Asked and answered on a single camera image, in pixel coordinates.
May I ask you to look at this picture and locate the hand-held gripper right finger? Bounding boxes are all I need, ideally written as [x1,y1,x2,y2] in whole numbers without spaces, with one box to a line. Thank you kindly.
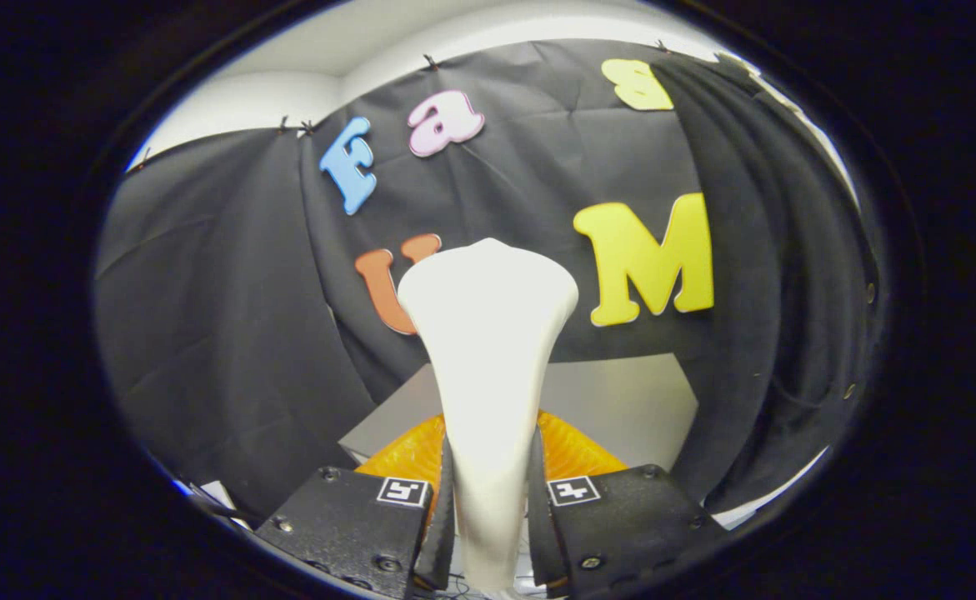
[528,410,726,599]

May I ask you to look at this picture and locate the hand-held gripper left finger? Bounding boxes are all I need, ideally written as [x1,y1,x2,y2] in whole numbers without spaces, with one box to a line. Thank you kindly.
[254,412,455,599]

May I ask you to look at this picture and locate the white garment steamer head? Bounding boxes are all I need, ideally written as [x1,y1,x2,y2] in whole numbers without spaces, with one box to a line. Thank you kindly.
[397,237,580,591]

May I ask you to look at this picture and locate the black blazer jacket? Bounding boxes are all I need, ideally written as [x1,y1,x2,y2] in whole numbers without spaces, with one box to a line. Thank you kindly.
[650,52,880,513]

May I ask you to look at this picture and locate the white cabinet with grey top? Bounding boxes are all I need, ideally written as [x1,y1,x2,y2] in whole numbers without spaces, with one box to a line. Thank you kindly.
[339,352,699,476]

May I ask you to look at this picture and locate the black backdrop cloth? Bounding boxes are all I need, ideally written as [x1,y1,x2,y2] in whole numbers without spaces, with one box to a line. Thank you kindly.
[94,37,718,522]

